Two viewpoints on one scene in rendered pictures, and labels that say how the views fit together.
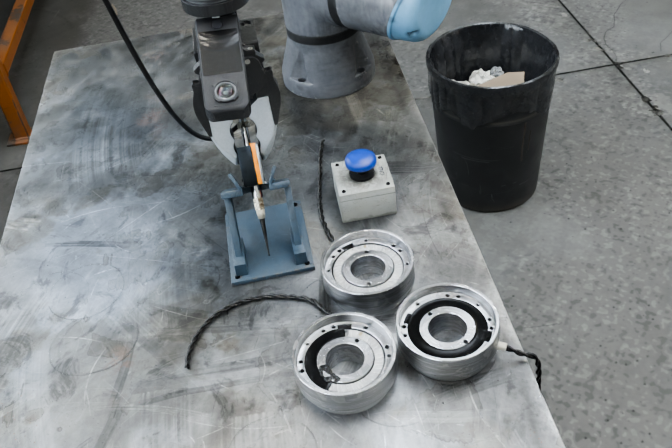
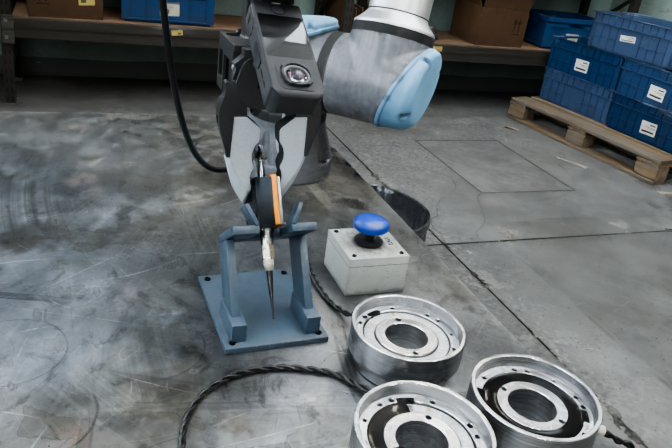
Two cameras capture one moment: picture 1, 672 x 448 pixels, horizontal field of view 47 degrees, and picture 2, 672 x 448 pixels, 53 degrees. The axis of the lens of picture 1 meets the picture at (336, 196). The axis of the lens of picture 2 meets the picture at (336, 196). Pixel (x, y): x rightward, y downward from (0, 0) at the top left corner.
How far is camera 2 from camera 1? 0.39 m
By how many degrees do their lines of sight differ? 23
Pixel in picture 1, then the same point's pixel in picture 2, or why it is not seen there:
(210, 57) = (273, 39)
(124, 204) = (58, 257)
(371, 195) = (383, 263)
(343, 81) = (307, 168)
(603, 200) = not seen: hidden behind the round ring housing
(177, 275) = (145, 338)
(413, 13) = (412, 93)
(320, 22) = not seen: hidden behind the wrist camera
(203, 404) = not seen: outside the picture
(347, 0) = (338, 75)
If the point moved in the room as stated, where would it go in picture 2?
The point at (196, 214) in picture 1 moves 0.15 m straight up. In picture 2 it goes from (158, 274) to (162, 141)
